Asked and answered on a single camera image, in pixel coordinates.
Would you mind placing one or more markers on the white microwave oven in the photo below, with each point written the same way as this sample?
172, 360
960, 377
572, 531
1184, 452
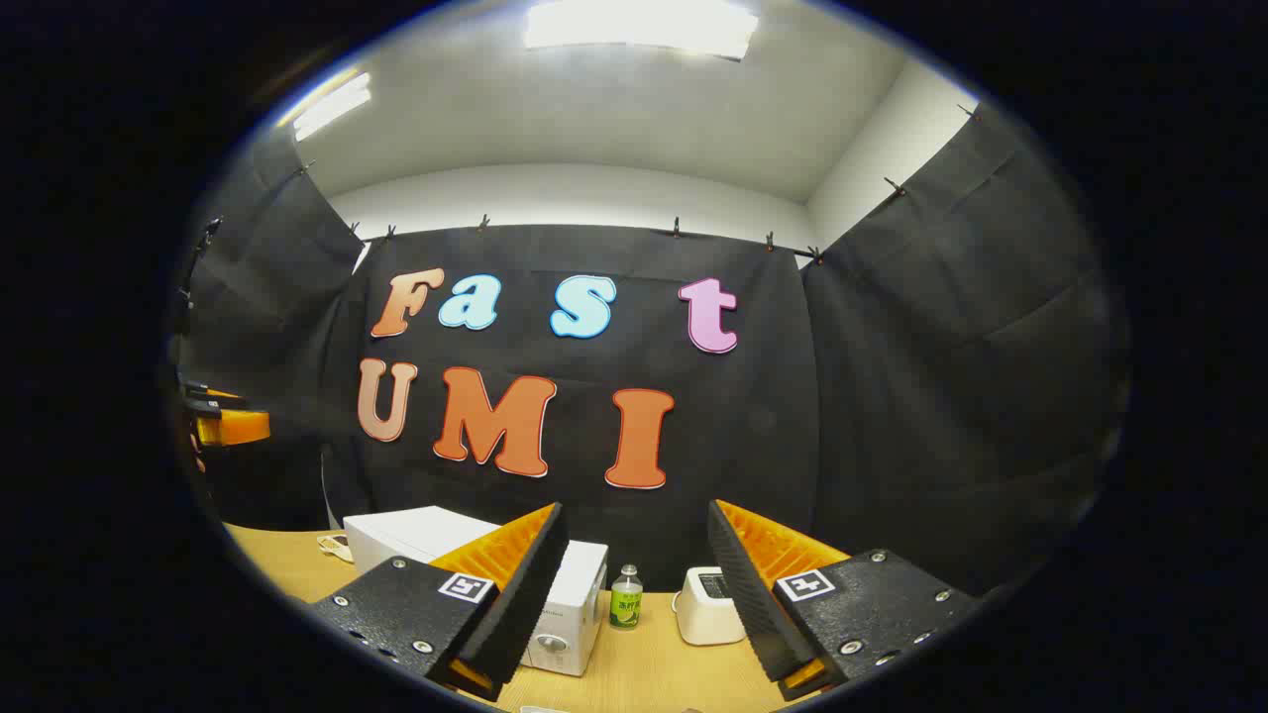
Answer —
416, 530

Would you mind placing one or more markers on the small white object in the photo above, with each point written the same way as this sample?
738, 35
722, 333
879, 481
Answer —
337, 548

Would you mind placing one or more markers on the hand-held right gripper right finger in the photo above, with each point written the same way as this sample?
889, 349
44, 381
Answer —
743, 594

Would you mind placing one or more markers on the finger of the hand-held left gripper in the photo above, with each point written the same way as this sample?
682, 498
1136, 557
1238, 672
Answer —
213, 400
236, 428

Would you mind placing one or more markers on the narrow ceiling light panel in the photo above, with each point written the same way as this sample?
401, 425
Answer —
332, 104

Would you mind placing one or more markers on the large ceiling light panel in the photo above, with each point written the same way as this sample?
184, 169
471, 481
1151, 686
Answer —
639, 28

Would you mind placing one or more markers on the white toaster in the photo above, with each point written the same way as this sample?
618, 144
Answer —
703, 614

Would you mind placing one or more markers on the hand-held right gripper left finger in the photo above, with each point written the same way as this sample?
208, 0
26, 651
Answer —
530, 594

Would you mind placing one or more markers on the green label drink bottle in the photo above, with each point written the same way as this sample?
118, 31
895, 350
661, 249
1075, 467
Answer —
625, 599

